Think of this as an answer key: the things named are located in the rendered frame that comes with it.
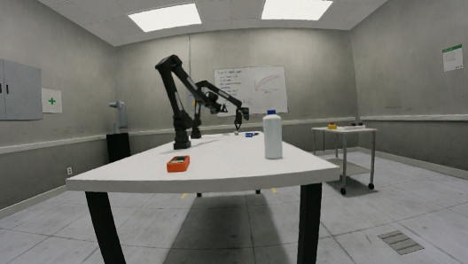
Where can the white plastic bottle with blue cap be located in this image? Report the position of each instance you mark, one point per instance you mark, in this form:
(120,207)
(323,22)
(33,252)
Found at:
(272,135)

